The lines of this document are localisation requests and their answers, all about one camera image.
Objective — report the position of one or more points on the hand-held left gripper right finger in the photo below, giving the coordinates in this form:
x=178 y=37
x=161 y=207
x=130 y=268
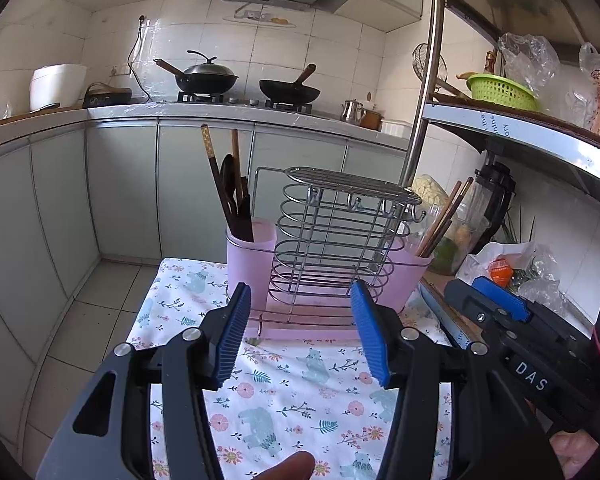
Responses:
x=370 y=340

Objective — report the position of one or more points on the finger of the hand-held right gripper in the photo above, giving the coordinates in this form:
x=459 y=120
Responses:
x=505 y=297
x=470 y=305

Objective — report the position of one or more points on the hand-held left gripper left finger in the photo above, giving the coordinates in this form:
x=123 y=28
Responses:
x=232 y=335

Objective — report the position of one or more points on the pink plastic drip tray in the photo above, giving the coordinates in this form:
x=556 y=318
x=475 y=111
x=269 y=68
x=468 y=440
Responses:
x=305 y=332

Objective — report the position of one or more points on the pink plastic utensil cup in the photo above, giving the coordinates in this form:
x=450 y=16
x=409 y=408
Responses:
x=410 y=275
x=250 y=270

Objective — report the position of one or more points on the black spoon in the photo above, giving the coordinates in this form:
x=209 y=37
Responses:
x=227 y=175

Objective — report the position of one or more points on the light brown wooden chopstick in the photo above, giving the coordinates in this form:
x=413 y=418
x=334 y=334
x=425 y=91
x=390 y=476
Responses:
x=236 y=160

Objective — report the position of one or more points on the dark chopstick with patterned end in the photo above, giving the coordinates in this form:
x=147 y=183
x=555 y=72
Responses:
x=211 y=160

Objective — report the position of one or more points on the person's right hand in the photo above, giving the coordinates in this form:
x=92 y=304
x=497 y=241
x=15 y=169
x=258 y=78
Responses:
x=575 y=452

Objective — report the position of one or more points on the person's left hand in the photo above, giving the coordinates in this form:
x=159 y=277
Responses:
x=290 y=467

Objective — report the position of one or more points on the crumpled clear plastic bag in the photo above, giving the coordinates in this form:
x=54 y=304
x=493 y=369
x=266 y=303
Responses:
x=545 y=285

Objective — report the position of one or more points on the white plastic bag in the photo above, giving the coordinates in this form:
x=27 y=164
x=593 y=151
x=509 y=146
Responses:
x=500 y=255

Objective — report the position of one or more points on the green onion leaves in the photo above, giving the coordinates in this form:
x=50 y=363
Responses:
x=522 y=230

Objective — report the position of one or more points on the floral animal print tablecloth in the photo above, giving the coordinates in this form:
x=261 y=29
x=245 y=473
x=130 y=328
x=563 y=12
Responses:
x=290 y=410

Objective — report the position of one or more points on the black blender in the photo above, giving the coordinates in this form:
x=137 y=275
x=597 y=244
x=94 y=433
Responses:
x=495 y=195

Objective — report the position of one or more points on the clear plastic food jar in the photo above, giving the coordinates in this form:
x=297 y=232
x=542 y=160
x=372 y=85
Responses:
x=447 y=200

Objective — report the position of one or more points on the metal shelf rack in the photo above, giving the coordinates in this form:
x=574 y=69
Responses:
x=530 y=132

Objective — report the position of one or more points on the kitchen counter cabinets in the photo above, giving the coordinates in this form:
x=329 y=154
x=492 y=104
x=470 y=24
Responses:
x=120 y=185

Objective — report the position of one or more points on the white food container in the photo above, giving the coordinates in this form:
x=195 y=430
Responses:
x=395 y=127

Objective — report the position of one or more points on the green plastic basket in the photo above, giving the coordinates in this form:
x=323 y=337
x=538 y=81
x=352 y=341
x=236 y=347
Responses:
x=500 y=92

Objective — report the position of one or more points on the brown pot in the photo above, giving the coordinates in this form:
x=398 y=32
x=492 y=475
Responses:
x=371 y=120

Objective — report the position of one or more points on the steel kettle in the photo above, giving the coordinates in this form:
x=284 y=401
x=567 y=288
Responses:
x=351 y=112

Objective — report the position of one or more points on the gas stove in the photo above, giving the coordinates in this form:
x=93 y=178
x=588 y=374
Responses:
x=245 y=101

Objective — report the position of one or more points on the brown bottle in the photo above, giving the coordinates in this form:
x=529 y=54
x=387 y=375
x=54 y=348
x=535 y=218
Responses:
x=491 y=62

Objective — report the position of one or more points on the large clear plastic bag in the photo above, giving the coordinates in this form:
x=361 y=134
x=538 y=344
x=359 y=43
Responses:
x=527 y=60

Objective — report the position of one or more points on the black frying pan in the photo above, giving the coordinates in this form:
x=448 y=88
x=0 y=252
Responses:
x=290 y=91

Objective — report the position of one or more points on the black wok with lid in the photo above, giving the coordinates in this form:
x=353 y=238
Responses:
x=207 y=80

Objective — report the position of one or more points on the dark round basket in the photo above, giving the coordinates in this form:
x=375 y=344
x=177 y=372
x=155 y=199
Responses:
x=105 y=97

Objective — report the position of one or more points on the white rice cooker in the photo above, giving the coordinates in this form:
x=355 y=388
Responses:
x=57 y=85

